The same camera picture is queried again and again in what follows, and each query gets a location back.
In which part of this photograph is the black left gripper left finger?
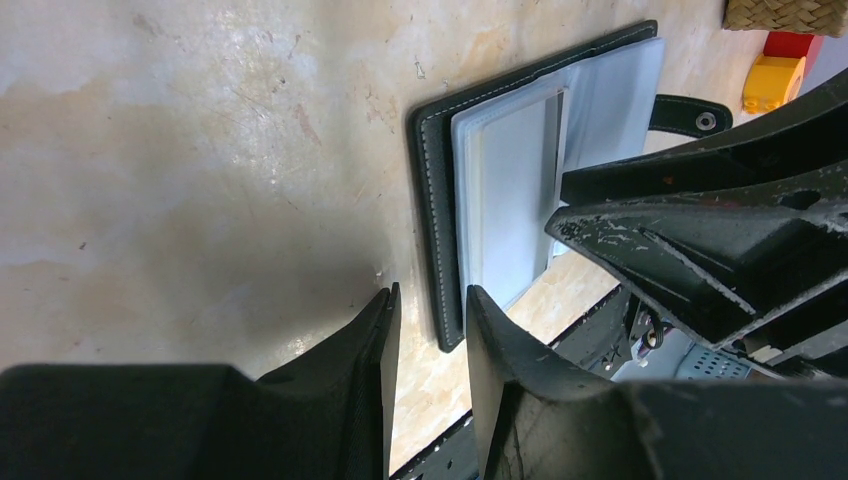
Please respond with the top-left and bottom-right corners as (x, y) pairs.
(1, 285), (402, 479)

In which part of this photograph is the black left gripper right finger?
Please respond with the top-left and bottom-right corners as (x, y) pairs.
(466, 285), (847, 479)

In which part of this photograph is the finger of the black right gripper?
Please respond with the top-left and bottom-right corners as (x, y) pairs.
(546, 162), (847, 349)
(561, 72), (847, 206)

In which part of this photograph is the black leather card holder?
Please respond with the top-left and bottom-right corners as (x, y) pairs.
(406, 20), (733, 353)

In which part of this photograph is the red yellow emergency stop button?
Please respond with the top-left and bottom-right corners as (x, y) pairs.
(742, 32), (824, 114)

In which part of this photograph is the woven wicker divided tray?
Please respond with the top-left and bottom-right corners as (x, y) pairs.
(722, 0), (847, 38)

